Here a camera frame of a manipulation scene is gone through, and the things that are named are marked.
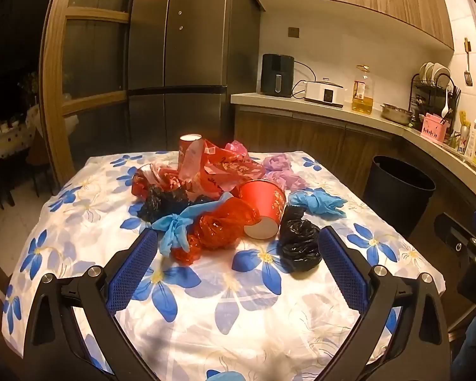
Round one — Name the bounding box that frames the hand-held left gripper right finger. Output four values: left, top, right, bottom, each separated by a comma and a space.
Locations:
318, 225, 453, 381

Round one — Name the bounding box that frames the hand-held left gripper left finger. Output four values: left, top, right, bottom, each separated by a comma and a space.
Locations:
24, 228, 159, 381

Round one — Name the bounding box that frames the black trash bin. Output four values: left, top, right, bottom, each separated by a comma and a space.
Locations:
363, 156, 437, 239

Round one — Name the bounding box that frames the black plastic bag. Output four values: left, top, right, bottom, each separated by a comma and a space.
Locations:
278, 205, 323, 274
137, 184, 223, 223

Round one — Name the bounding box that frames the blue disposable glove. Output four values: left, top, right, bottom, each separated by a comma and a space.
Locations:
151, 192, 233, 258
288, 190, 347, 219

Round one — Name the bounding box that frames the purple plastic bag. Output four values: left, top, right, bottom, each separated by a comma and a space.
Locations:
262, 153, 308, 191

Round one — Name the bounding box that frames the red cylindrical can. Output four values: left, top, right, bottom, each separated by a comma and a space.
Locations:
178, 134, 204, 179

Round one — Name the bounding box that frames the blue floral tablecloth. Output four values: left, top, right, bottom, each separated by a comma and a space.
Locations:
2, 151, 447, 381

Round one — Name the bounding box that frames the white bottle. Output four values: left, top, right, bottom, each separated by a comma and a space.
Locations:
466, 119, 476, 159

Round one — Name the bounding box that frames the red and white plastic bag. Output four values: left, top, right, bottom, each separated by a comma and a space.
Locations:
132, 163, 191, 199
182, 139, 266, 201

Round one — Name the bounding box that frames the crumpled red plastic bag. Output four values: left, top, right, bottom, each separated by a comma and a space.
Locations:
171, 198, 260, 264

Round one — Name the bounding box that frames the pink utensil basket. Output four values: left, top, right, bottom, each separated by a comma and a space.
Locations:
421, 113, 450, 143

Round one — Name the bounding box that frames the red paper cup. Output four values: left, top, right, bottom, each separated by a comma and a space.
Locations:
238, 180, 287, 239

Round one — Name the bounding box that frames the steel pot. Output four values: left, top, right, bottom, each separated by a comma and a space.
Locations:
381, 103, 415, 124

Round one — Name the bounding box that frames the black dish rack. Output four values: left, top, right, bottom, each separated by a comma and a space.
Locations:
409, 61, 461, 136

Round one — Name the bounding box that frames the kitchen counter with wooden cabinets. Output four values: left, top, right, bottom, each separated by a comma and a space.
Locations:
230, 92, 476, 326

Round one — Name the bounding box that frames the hanging metal spatula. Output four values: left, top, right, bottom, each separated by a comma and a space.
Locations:
463, 37, 473, 86

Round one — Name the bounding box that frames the cooking oil bottle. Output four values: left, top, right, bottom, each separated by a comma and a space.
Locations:
351, 64, 375, 115

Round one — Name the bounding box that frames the pink plastic bag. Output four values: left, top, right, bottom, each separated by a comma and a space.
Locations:
224, 141, 248, 157

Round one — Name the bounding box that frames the white slow cooker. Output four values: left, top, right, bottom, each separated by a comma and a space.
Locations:
304, 79, 347, 108

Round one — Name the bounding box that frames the wooden framed glass door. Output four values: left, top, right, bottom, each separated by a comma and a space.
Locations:
42, 0, 143, 195

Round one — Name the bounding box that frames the dining table with dotted cloth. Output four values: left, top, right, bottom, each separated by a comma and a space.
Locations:
0, 105, 40, 183

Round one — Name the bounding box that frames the black air fryer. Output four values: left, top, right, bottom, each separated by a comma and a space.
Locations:
261, 53, 295, 98

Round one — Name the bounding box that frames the steel refrigerator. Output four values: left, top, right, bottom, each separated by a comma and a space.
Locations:
126, 0, 262, 153

